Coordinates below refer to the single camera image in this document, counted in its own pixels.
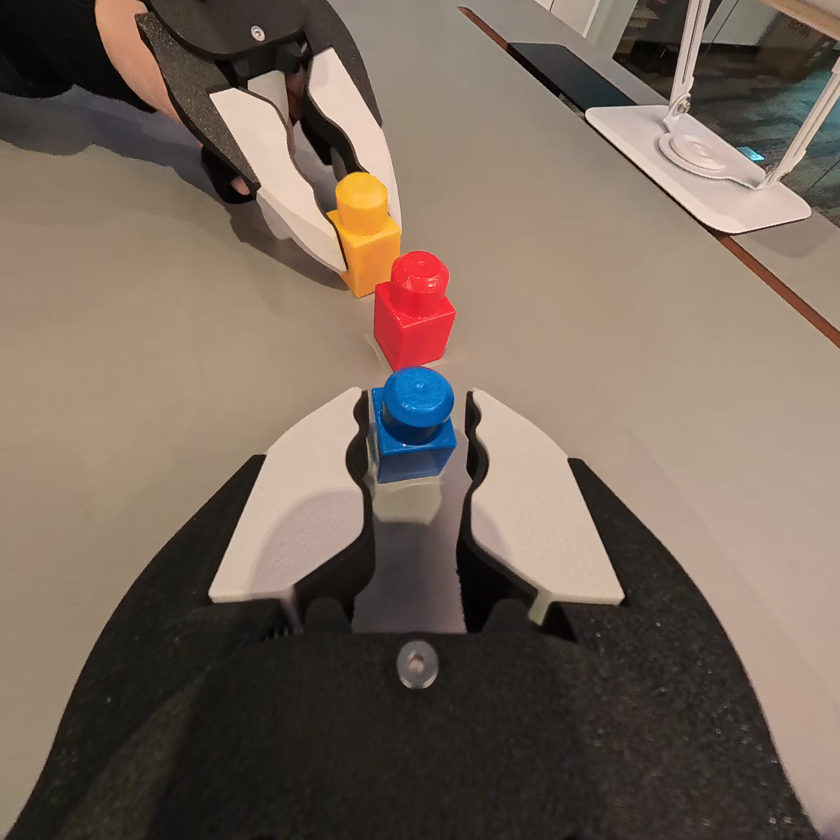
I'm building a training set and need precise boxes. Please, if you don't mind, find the blue plastic block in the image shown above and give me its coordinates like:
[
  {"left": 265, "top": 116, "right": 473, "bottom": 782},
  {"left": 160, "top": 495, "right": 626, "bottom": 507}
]
[{"left": 366, "top": 366, "right": 458, "bottom": 485}]

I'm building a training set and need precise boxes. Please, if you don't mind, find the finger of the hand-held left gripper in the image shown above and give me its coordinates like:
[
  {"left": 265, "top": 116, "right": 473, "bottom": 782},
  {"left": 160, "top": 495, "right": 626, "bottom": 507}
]
[
  {"left": 298, "top": 48, "right": 403, "bottom": 227},
  {"left": 209, "top": 71, "right": 350, "bottom": 274}
]

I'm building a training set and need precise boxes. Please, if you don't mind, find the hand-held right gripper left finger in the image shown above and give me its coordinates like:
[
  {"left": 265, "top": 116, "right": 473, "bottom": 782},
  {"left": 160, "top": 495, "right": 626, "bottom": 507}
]
[{"left": 208, "top": 386, "right": 378, "bottom": 627}]

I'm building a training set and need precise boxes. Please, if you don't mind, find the black flat pad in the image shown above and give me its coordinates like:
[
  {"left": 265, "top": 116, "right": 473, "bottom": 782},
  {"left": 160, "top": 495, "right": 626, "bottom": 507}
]
[{"left": 508, "top": 42, "right": 665, "bottom": 114}]

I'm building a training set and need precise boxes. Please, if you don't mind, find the instruction sheet on stand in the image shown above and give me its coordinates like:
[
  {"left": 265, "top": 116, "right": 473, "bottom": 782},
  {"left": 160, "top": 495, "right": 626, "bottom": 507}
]
[{"left": 585, "top": 0, "right": 840, "bottom": 236}]

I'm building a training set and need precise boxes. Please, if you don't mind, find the red plastic block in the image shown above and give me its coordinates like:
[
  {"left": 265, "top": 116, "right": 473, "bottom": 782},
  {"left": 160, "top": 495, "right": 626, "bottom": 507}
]
[{"left": 373, "top": 250, "right": 458, "bottom": 372}]

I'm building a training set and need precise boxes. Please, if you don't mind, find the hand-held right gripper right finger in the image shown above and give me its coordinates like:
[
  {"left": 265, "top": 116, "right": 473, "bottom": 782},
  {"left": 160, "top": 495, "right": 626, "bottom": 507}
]
[{"left": 457, "top": 388, "right": 626, "bottom": 627}]

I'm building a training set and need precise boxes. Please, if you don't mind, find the yellow plastic block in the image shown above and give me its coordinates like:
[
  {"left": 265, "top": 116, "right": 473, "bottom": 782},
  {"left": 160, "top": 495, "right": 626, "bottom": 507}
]
[{"left": 326, "top": 172, "right": 403, "bottom": 298}]

